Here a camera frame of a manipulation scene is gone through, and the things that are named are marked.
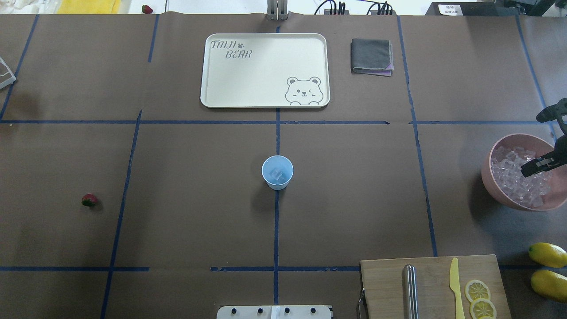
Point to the steel muddler black tip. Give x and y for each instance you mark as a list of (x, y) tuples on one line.
[(411, 308)]

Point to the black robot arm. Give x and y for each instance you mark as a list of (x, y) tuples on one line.
[(557, 113)]

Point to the clear ice cube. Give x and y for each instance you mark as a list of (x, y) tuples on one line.
[(277, 176)]

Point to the black box with label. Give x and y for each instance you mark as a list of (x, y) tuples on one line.
[(454, 8)]

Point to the lemon slice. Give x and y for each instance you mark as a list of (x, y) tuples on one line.
[(477, 289), (482, 309)]

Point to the red strawberry off table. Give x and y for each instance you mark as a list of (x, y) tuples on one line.
[(146, 9)]

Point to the yellow cloth off table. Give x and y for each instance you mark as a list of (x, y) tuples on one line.
[(89, 7)]

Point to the white rack corner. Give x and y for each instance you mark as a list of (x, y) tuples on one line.
[(7, 76)]

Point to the whole yellow lemon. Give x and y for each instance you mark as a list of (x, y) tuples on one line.
[(550, 285), (549, 255)]

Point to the red strawberry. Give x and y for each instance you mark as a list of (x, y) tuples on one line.
[(89, 200)]

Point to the wooden cutting board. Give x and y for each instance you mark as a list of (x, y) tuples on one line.
[(383, 283)]

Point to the grey folded cloth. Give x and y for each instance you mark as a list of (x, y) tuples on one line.
[(371, 57)]

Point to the light blue cup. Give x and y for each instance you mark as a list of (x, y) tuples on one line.
[(273, 162)]

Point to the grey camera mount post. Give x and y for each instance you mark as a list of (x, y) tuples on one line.
[(277, 10)]

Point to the yellow plastic knife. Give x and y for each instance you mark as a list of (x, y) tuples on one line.
[(454, 284)]

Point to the pile of clear ice cubes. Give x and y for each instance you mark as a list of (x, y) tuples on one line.
[(505, 165)]

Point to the cream bear tray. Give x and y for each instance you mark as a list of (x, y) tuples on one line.
[(265, 71)]

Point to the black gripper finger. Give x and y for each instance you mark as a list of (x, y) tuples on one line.
[(544, 163)]

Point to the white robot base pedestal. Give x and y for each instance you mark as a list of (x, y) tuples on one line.
[(317, 311)]

